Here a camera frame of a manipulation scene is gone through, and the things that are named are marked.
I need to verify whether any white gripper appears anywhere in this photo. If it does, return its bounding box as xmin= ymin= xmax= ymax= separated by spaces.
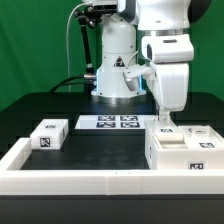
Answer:
xmin=141 ymin=34 xmax=194 ymax=126

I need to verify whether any white cabinet door panel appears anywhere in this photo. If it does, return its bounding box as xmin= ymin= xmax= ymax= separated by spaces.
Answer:
xmin=145 ymin=119 xmax=184 ymax=142
xmin=179 ymin=125 xmax=224 ymax=149

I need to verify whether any white cabinet body box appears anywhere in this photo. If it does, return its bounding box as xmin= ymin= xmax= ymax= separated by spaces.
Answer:
xmin=144 ymin=125 xmax=224 ymax=171

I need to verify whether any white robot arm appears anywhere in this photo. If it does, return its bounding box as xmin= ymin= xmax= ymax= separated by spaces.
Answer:
xmin=82 ymin=0 xmax=212 ymax=120

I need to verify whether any small white cabinet top block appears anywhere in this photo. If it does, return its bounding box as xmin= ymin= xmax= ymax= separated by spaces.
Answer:
xmin=30 ymin=119 xmax=69 ymax=150

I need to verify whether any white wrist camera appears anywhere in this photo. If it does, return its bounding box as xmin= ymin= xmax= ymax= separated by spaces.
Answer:
xmin=123 ymin=64 xmax=155 ymax=91

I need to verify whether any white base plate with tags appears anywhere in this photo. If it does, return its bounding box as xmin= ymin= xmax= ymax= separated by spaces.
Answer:
xmin=75 ymin=115 xmax=155 ymax=130

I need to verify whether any black cable bundle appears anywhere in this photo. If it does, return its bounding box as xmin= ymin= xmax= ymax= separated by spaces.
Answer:
xmin=48 ymin=75 xmax=98 ymax=94

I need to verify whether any black camera on mount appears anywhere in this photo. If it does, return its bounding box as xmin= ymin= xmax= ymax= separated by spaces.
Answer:
xmin=86 ymin=1 xmax=117 ymax=14

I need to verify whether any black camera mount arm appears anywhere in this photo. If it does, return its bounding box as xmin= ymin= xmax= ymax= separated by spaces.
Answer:
xmin=75 ymin=10 xmax=98 ymax=76

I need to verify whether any white cable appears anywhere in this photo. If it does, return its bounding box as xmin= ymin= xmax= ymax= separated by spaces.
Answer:
xmin=65 ymin=2 xmax=88 ymax=94

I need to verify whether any white U-shaped obstacle frame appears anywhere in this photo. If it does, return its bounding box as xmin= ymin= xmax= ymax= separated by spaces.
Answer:
xmin=0 ymin=138 xmax=224 ymax=195

